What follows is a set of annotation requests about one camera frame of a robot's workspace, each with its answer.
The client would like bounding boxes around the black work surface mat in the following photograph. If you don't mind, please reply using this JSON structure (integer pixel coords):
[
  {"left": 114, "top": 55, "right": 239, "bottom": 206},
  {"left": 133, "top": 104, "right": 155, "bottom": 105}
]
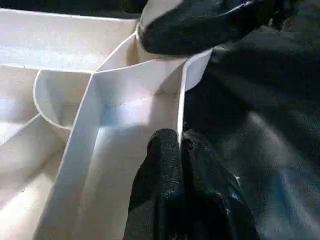
[{"left": 0, "top": 0, "right": 320, "bottom": 240}]

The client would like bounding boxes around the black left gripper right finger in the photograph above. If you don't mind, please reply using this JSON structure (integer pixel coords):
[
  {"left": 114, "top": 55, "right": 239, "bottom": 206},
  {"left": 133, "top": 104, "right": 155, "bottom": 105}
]
[{"left": 181, "top": 129, "right": 261, "bottom": 240}]

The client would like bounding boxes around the white plastic table leg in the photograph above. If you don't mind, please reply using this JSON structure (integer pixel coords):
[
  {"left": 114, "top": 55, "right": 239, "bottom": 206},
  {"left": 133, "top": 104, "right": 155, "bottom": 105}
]
[{"left": 137, "top": 0, "right": 198, "bottom": 28}]

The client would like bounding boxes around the white plastic table top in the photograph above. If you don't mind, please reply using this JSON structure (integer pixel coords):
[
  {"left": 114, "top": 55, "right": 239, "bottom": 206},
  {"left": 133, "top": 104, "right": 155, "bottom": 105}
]
[{"left": 0, "top": 7, "right": 218, "bottom": 240}]

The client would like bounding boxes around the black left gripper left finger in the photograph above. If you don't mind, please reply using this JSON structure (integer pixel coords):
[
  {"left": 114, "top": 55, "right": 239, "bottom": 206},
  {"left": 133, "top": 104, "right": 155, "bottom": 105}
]
[{"left": 123, "top": 128, "right": 188, "bottom": 240}]

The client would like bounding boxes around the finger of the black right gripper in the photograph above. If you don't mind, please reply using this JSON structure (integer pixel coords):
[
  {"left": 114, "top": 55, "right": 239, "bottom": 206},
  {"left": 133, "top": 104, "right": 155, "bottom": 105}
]
[{"left": 141, "top": 0, "right": 296, "bottom": 56}]

